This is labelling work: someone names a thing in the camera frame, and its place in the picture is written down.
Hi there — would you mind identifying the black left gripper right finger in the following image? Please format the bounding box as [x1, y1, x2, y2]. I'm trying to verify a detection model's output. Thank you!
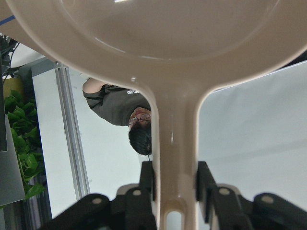
[196, 161, 219, 224]

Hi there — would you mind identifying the beige plastic dustpan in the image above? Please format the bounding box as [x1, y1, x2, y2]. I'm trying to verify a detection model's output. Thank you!
[7, 0, 307, 230]

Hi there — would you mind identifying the green plant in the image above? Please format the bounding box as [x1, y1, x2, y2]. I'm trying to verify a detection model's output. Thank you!
[4, 90, 46, 199]

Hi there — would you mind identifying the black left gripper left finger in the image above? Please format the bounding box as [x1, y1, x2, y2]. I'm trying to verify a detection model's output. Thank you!
[139, 161, 155, 201]

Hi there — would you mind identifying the person in dark shirt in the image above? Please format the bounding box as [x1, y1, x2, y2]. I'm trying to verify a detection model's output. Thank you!
[83, 78, 152, 156]

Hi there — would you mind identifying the aluminium frame post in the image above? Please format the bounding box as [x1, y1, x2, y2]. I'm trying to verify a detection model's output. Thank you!
[55, 61, 90, 200]

